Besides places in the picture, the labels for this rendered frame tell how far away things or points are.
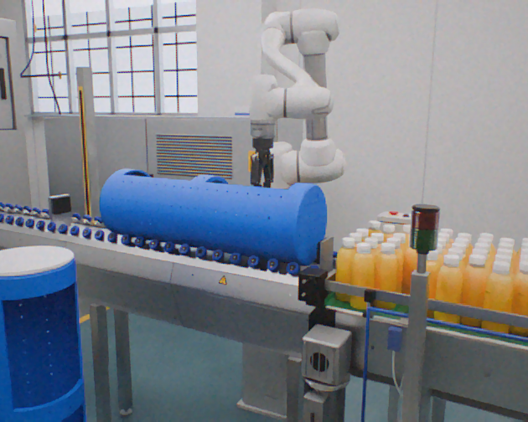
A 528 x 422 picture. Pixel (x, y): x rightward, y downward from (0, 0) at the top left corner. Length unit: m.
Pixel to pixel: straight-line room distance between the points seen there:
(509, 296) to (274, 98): 0.93
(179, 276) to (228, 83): 2.92
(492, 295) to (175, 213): 1.07
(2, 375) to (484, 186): 3.64
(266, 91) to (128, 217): 0.73
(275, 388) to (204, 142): 1.82
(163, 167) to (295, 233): 2.31
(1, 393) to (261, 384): 1.29
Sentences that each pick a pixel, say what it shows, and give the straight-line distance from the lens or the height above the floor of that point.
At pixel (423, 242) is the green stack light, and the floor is 1.18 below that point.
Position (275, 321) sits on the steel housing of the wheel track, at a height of 0.77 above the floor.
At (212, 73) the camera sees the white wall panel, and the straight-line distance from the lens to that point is 4.62.
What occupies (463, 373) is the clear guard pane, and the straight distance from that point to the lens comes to 1.39.
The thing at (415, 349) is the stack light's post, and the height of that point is 0.91.
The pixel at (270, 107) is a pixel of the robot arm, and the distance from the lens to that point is 1.67.
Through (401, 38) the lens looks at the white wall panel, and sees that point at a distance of 4.37.
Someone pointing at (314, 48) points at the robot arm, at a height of 1.74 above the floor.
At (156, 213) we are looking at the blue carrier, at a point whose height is 1.10.
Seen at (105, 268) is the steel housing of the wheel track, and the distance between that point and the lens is 2.11.
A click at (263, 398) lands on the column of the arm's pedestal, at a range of 2.57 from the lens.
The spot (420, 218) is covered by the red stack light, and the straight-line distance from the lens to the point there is 1.15.
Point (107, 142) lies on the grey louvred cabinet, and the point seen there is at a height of 1.23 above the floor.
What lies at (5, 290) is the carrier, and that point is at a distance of 1.51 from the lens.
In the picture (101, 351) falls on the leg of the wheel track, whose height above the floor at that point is 0.41.
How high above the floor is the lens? 1.46
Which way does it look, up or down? 11 degrees down
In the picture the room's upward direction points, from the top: straight up
